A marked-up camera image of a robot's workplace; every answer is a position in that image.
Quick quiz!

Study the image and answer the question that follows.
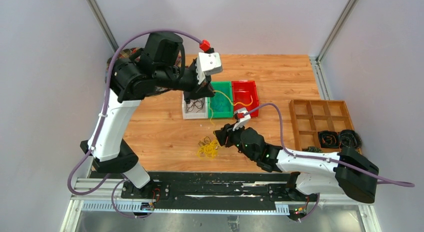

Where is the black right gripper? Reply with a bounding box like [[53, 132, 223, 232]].
[[213, 121, 256, 161]]

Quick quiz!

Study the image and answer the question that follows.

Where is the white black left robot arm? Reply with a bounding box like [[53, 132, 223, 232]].
[[80, 30, 223, 199]]

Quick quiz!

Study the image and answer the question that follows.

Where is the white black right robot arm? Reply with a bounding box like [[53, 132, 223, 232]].
[[214, 124, 379, 204]]

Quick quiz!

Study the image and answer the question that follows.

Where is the white plastic bin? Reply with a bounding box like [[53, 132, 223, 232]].
[[181, 95, 209, 120]]

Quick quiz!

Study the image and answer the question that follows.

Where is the green plastic bin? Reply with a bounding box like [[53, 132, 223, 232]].
[[208, 81, 234, 119]]

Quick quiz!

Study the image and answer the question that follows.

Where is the red plastic bin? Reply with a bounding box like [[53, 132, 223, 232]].
[[231, 80, 260, 111]]

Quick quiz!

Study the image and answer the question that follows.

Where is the plaid flannel cloth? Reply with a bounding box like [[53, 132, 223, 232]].
[[118, 47, 182, 97]]

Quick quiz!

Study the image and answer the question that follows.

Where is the wooden compartment tray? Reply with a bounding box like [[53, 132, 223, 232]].
[[289, 99, 362, 154]]

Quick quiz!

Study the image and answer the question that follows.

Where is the brown cable in bin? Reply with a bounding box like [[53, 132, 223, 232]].
[[184, 97, 207, 114]]

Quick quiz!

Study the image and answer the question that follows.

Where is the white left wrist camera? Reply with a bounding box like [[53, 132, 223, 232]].
[[195, 52, 223, 85]]

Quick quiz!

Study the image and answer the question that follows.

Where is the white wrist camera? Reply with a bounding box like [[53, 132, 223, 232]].
[[232, 107, 251, 131], [195, 52, 223, 85]]

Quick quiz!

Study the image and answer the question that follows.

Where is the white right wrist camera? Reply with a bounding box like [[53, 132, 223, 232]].
[[232, 107, 251, 131]]

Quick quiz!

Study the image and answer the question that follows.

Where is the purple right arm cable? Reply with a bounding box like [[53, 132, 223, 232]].
[[235, 102, 416, 188]]

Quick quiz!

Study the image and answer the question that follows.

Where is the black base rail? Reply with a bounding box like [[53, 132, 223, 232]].
[[71, 170, 375, 221]]

